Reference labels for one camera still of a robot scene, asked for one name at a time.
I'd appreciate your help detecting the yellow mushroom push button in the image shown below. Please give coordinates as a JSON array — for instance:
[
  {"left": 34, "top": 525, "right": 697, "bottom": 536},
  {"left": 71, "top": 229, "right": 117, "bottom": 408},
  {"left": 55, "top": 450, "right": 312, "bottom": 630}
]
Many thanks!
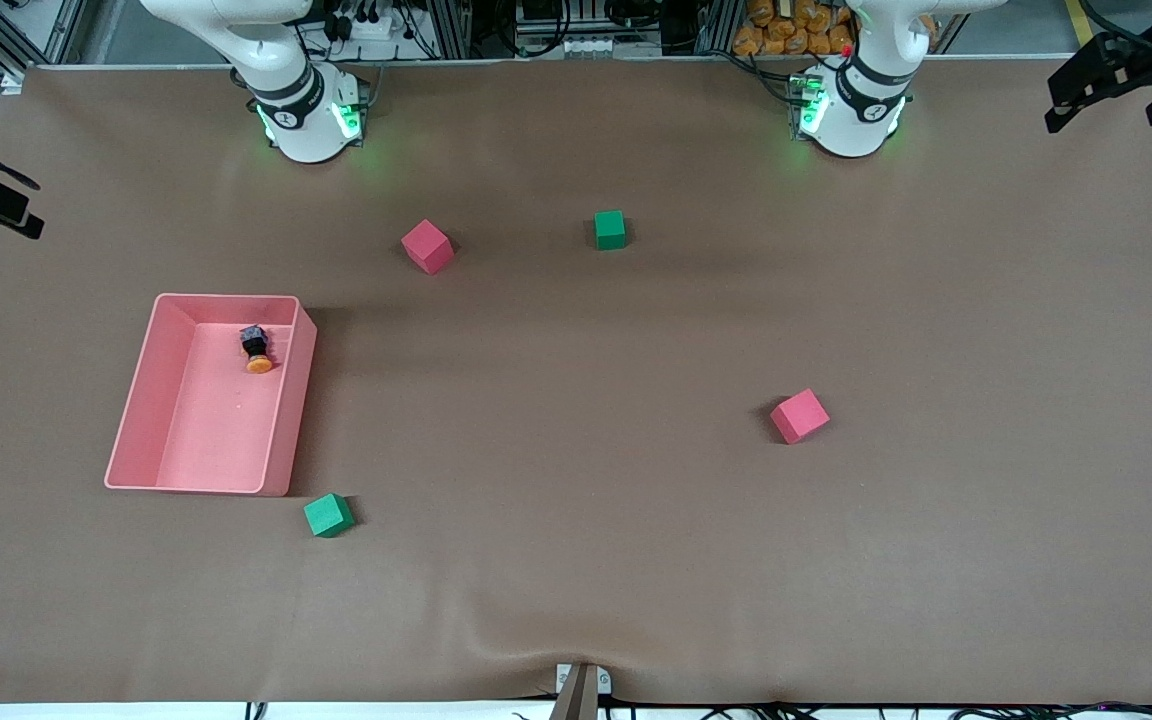
[{"left": 239, "top": 323, "right": 277, "bottom": 376}]

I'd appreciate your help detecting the pink plastic bin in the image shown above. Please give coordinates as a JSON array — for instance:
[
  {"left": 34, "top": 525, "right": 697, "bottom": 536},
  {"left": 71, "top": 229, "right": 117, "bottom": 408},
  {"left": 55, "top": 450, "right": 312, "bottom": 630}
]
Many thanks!
[{"left": 104, "top": 292, "right": 319, "bottom": 498}]

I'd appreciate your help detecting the pile of orange items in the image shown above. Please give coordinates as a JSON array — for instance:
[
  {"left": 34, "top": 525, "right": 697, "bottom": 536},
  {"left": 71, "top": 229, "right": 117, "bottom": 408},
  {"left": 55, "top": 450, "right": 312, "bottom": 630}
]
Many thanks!
[{"left": 732, "top": 0, "right": 859, "bottom": 58}]

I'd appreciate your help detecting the white power strip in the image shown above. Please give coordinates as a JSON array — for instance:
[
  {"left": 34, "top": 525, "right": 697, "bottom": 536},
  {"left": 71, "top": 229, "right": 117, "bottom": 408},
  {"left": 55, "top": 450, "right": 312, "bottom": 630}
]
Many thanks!
[{"left": 334, "top": 8, "right": 409, "bottom": 43}]

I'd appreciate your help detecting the pink foam cube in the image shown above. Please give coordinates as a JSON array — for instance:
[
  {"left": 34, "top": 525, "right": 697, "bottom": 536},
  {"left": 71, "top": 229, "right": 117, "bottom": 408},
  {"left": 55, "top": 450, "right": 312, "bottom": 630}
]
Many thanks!
[
  {"left": 769, "top": 388, "right": 832, "bottom": 446},
  {"left": 400, "top": 219, "right": 456, "bottom": 276}
]

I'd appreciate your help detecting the white terminal strip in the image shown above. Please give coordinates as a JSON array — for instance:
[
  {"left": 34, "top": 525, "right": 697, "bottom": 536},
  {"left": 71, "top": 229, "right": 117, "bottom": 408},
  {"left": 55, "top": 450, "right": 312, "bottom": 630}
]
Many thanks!
[{"left": 560, "top": 36, "right": 639, "bottom": 58}]

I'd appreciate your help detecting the brown table mat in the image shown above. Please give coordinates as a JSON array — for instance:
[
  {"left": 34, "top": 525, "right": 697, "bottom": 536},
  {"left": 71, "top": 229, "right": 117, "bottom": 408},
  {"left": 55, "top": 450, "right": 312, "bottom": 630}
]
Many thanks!
[{"left": 0, "top": 58, "right": 1152, "bottom": 707}]

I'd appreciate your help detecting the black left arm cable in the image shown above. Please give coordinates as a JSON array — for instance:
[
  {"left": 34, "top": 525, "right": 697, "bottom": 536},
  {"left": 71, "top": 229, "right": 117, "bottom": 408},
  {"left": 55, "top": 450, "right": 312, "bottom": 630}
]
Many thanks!
[{"left": 1076, "top": 0, "right": 1152, "bottom": 46}]

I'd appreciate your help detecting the aluminium frame post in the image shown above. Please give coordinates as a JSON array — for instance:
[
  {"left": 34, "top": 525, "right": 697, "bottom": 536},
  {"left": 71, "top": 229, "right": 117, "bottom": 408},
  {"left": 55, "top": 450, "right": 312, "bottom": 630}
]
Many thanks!
[
  {"left": 426, "top": 0, "right": 473, "bottom": 59},
  {"left": 696, "top": 0, "right": 739, "bottom": 57}
]

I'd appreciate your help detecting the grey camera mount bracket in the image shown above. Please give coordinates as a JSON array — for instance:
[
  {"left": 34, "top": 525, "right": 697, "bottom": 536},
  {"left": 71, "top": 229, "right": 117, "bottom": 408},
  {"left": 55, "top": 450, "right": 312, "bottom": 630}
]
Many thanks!
[{"left": 548, "top": 663, "right": 613, "bottom": 720}]

